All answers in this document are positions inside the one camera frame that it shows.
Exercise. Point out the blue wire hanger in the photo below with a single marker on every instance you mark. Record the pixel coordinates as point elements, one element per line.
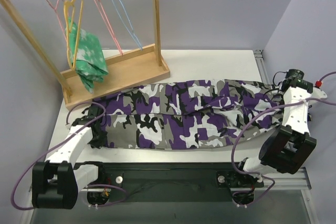
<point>126,21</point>

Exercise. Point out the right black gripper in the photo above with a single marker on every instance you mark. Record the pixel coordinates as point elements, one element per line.
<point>282,85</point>

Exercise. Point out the pink wire hanger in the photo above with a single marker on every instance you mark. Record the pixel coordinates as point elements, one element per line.
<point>106,21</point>
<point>55,9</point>

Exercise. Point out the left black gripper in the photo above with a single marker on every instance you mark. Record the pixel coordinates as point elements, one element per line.
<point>98,135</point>

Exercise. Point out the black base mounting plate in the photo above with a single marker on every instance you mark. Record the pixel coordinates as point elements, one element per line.
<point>173,182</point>

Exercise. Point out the right pink wire hanger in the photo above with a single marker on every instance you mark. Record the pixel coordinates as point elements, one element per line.
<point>106,21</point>

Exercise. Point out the purple camouflage trousers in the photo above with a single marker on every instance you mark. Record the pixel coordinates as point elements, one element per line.
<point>188,115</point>

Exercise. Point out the wooden clothes rack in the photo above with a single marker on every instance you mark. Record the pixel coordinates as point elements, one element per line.
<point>132,68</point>

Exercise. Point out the left pink wire hanger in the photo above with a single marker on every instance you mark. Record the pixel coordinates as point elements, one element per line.
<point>55,9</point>

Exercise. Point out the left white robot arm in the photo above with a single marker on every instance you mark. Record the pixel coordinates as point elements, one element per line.
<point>57,181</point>

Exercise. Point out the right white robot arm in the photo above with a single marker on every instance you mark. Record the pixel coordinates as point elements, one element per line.
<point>290,144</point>

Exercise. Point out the green patterned garment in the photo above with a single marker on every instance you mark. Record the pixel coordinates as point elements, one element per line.
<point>85,52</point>

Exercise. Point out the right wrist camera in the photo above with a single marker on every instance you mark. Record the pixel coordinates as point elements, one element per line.
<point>294,78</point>

